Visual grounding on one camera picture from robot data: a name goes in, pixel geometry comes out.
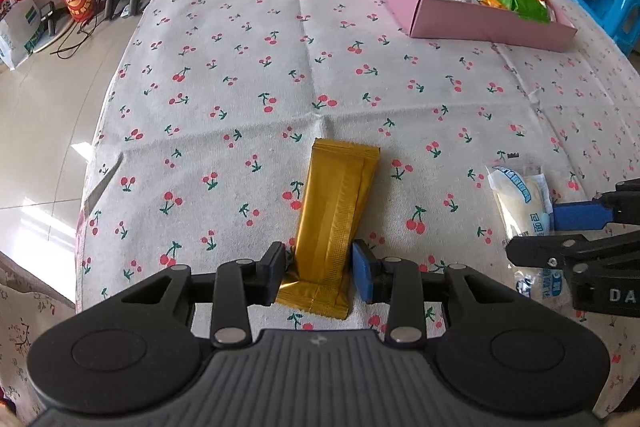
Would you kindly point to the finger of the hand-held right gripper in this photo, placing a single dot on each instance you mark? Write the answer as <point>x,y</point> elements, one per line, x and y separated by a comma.
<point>545,251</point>
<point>580,217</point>

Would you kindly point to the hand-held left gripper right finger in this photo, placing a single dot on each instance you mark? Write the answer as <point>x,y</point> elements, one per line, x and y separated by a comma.
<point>364,274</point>

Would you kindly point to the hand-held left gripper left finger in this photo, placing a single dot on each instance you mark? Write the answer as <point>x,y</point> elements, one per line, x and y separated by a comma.
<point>274,274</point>

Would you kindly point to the white bread packet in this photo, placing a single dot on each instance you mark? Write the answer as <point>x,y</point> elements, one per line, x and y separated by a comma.
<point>520,197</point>

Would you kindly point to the gold foil bar packet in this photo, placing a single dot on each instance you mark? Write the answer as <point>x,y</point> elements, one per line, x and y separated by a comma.
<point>335,207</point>

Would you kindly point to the cherry print tablecloth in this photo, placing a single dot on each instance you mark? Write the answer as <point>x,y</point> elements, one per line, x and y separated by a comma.
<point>225,107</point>

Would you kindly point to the blue plastic stool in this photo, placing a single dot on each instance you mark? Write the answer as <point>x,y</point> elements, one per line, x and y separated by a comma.
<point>607,2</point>

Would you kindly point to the branch print cloth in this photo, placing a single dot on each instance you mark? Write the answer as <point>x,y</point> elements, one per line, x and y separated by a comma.
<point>25,332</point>

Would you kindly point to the black phone stand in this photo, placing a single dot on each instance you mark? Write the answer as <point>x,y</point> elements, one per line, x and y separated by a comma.
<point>50,19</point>

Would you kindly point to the white paper bag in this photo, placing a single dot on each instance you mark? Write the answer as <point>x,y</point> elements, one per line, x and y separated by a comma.
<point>20,32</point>

